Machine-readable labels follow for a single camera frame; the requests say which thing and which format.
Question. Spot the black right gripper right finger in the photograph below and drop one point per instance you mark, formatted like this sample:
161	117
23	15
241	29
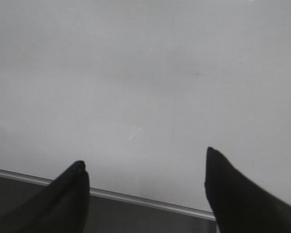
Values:
238	204

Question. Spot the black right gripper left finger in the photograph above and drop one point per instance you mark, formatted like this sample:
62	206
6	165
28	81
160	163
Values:
61	207

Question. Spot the white whiteboard with aluminium frame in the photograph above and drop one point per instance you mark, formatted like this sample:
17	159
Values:
139	89

